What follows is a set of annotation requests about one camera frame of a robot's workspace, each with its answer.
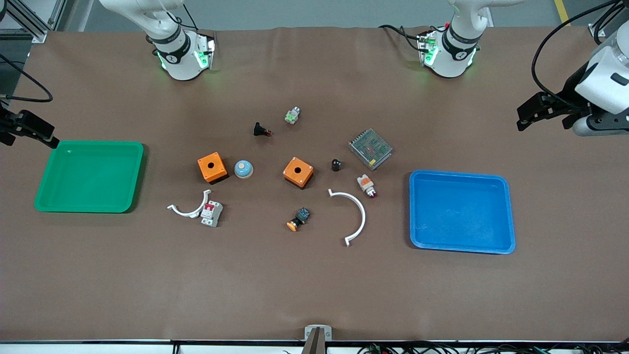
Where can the orange push button switch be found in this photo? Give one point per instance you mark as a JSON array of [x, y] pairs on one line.
[[299, 219]]

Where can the green plastic tray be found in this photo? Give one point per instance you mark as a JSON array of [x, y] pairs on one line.
[[88, 177]]

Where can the orange box with corner screws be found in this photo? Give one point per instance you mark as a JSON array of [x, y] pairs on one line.
[[298, 172]]

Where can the blue dome button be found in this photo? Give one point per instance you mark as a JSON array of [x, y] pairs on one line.
[[243, 169]]

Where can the metal mesh power supply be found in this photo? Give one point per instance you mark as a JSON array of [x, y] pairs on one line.
[[370, 148]]

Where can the orange box with black base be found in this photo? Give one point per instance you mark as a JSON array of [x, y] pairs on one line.
[[212, 167]]

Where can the aluminium frame profile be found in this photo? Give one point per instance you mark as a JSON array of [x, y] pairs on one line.
[[34, 22]]

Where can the red indicator lamp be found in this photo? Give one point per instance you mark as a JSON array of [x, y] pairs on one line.
[[366, 185]]

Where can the black red connector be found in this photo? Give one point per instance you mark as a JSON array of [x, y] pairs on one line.
[[260, 130]]

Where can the black cylindrical capacitor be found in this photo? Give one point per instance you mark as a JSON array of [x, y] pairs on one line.
[[336, 165]]

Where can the brown table mat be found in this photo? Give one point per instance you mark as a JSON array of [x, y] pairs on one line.
[[314, 290]]

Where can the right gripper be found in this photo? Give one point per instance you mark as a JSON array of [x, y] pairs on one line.
[[10, 124]]

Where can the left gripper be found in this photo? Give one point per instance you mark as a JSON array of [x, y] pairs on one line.
[[566, 98]]

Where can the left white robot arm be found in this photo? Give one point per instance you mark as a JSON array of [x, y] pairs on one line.
[[454, 51]]

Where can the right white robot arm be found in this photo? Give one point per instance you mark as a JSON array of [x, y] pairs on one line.
[[179, 54]]

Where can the small white curved bracket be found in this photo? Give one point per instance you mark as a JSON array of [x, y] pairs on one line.
[[192, 212]]

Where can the white red circuit breaker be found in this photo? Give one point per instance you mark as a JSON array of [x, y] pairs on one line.
[[212, 214]]

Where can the blue plastic tray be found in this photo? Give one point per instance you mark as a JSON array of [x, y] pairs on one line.
[[462, 212]]

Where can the grey metal table bracket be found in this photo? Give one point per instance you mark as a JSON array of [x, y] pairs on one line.
[[318, 334]]

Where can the large white curved bracket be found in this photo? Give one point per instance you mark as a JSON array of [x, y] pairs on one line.
[[361, 211]]

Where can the green white push button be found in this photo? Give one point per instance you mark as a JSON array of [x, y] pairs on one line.
[[292, 116]]

